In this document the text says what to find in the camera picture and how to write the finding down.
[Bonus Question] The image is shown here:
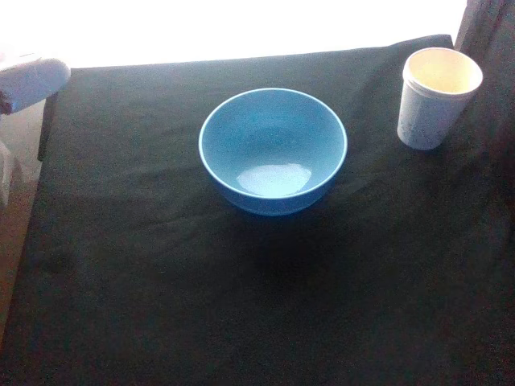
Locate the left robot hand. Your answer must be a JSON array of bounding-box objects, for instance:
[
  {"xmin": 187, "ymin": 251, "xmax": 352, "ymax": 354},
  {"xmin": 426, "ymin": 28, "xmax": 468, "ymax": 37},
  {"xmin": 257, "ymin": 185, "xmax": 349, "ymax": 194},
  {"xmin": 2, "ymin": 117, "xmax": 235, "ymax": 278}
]
[{"xmin": 0, "ymin": 55, "xmax": 72, "ymax": 116}]

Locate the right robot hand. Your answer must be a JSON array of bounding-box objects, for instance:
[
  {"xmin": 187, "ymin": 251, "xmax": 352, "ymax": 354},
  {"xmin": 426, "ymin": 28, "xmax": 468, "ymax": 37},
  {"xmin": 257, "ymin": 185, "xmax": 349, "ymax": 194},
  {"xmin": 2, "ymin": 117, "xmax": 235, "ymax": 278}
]
[{"xmin": 453, "ymin": 0, "xmax": 515, "ymax": 55}]

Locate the blue bowl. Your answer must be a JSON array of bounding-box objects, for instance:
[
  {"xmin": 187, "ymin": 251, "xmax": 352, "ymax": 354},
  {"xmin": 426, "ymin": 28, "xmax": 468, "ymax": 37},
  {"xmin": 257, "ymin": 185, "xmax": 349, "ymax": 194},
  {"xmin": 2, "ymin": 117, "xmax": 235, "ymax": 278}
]
[{"xmin": 198, "ymin": 87, "xmax": 348, "ymax": 217}]

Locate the black table cloth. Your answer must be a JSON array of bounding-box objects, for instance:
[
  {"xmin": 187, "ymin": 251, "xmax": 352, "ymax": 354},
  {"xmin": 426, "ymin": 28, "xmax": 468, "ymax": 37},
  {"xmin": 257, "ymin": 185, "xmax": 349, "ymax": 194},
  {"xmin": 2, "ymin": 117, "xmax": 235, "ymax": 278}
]
[{"xmin": 0, "ymin": 34, "xmax": 515, "ymax": 386}]

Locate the white paper cup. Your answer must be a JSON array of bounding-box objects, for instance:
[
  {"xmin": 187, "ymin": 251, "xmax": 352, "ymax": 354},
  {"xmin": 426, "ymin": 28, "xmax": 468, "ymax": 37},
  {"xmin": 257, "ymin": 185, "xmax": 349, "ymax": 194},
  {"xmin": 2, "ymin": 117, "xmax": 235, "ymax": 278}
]
[{"xmin": 396, "ymin": 47, "xmax": 484, "ymax": 151}]

